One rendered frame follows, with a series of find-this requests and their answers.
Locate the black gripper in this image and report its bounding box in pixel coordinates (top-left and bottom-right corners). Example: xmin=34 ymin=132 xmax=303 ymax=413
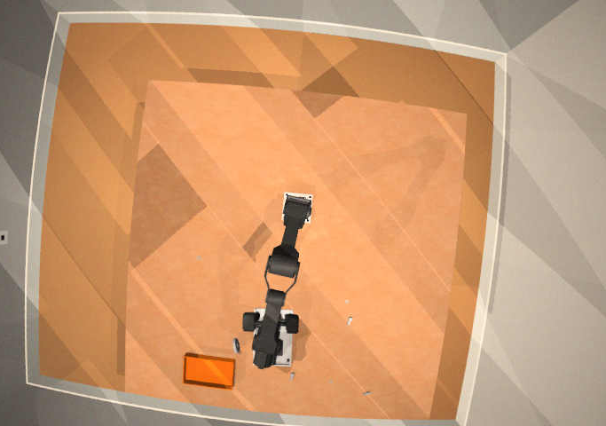
xmin=242 ymin=312 xmax=299 ymax=334

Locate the orange shallow tray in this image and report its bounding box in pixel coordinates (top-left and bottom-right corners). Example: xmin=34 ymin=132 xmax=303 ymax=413
xmin=182 ymin=353 xmax=235 ymax=391

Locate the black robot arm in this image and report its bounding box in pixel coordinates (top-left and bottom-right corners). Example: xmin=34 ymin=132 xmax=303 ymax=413
xmin=251 ymin=195 xmax=312 ymax=370

